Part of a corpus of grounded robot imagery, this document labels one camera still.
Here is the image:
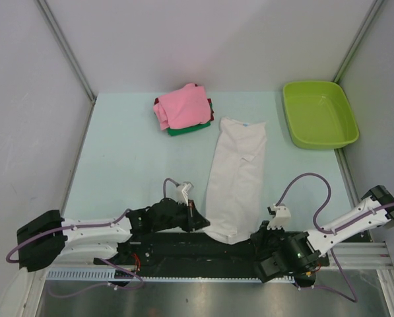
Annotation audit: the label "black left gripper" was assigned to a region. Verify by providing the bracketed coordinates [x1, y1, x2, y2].
[152, 199, 210, 232]

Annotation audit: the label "white slotted cable duct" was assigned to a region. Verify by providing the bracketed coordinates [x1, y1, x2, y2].
[46, 266, 296, 284]

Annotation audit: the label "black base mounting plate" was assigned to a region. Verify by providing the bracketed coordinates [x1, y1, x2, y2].
[108, 232, 331, 280]

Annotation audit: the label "grey aluminium corner post left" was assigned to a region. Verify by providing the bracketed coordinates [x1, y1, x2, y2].
[34, 0, 96, 105]

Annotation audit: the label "dark red folded t shirt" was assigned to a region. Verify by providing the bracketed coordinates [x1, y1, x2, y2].
[154, 98, 214, 122]

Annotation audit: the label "green folded t shirt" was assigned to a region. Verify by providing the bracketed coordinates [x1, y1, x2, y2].
[167, 122, 211, 136]

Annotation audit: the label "white t shirt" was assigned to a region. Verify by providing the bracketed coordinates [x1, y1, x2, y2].
[204, 117, 267, 244]

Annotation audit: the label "aluminium frame rail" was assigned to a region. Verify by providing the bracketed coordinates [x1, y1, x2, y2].
[333, 242, 393, 270]

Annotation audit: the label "lime green plastic basin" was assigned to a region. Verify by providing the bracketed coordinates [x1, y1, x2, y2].
[282, 81, 360, 150]

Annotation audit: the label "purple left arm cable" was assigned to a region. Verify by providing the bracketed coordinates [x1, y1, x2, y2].
[5, 178, 178, 300]

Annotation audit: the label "grey aluminium corner post right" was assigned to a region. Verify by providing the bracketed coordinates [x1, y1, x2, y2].
[332, 0, 387, 85]

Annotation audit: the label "grey aluminium corner post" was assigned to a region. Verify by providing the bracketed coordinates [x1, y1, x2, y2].
[34, 0, 96, 105]
[332, 0, 387, 85]

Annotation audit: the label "pink folded t shirt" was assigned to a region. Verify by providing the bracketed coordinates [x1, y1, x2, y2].
[153, 83, 212, 131]

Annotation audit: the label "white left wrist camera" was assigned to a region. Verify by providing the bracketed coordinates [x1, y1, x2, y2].
[176, 182, 193, 205]

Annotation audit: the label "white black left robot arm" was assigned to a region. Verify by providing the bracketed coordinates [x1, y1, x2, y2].
[6, 198, 210, 272]

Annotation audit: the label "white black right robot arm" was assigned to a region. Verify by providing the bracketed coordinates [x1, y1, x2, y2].
[250, 186, 394, 283]

